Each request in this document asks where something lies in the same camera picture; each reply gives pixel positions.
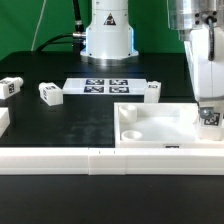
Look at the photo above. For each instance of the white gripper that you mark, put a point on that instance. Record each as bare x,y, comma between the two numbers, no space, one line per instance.
207,77

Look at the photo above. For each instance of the white square tabletop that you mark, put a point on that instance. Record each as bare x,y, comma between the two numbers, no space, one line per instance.
159,125

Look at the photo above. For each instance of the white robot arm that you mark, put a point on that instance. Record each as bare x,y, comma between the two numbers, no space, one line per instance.
200,24

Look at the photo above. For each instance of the white U-shaped obstacle fence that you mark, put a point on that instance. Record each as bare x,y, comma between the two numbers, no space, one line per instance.
111,161

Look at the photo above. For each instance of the white marker base plate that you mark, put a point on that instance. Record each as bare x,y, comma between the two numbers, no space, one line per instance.
104,86

